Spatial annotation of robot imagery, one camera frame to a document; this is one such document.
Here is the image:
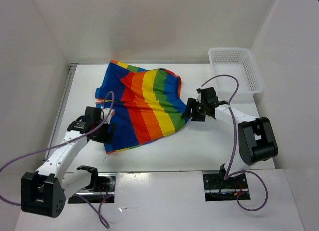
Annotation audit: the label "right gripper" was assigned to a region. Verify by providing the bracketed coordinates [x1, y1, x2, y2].
[181, 97, 208, 122]

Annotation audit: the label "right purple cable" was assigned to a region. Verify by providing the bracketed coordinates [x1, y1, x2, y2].
[200, 75, 269, 212]

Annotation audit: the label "rainbow striped shorts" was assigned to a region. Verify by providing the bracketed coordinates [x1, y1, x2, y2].
[95, 60, 188, 153]

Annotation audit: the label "purple cable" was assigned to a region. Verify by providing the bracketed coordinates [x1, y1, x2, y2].
[0, 91, 115, 229]
[200, 75, 269, 212]

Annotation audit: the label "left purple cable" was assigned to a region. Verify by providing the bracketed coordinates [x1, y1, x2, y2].
[0, 91, 115, 229]

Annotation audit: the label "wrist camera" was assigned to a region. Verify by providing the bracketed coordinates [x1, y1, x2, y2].
[196, 88, 201, 102]
[94, 105, 115, 125]

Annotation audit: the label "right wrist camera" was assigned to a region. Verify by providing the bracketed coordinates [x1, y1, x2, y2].
[196, 88, 201, 102]

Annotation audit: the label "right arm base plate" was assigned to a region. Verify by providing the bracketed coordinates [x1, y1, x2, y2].
[203, 171, 251, 202]

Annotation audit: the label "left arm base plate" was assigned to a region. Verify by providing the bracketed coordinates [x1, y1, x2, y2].
[68, 172, 116, 204]

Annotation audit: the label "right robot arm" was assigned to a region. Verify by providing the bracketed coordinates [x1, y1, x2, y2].
[182, 87, 278, 188]

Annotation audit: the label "white plastic basket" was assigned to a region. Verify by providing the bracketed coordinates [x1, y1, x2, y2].
[208, 47, 264, 95]

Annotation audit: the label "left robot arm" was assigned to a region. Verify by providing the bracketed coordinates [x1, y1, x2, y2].
[21, 107, 116, 218]

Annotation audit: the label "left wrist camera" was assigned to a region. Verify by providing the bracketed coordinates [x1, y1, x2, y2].
[94, 105, 115, 125]

